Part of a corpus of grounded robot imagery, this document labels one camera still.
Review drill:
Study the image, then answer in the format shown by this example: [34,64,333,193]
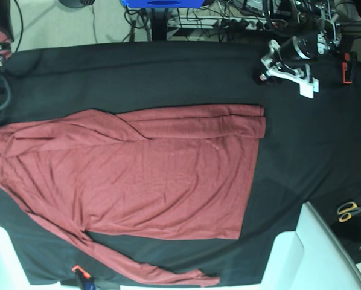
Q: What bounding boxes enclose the yellow-handled scissors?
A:
[337,201,361,223]

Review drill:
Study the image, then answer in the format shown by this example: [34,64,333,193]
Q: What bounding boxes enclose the red long-sleeve T-shirt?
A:
[0,105,266,287]

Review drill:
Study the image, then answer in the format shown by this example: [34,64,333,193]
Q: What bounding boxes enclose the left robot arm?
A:
[258,1,341,99]

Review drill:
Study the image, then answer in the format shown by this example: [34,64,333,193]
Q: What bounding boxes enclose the blue box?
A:
[121,0,204,8]

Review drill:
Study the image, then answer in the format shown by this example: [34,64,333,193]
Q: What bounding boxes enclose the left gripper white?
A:
[252,40,319,98]

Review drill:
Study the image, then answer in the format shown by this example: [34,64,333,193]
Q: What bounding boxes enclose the white power strip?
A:
[167,15,267,30]

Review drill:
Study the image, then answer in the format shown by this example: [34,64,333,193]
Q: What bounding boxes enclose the orange black clamp right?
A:
[342,52,357,85]

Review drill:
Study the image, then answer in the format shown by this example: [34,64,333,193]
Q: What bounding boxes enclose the black table cloth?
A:
[0,42,361,286]

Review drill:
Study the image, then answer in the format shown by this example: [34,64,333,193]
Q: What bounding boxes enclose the orange black clamp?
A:
[71,265,98,290]
[342,52,357,85]

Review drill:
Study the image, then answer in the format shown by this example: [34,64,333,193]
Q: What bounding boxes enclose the black table stand post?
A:
[150,8,172,42]

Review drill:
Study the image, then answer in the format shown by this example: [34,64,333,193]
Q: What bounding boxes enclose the orange black clamp bottom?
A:
[71,265,98,290]

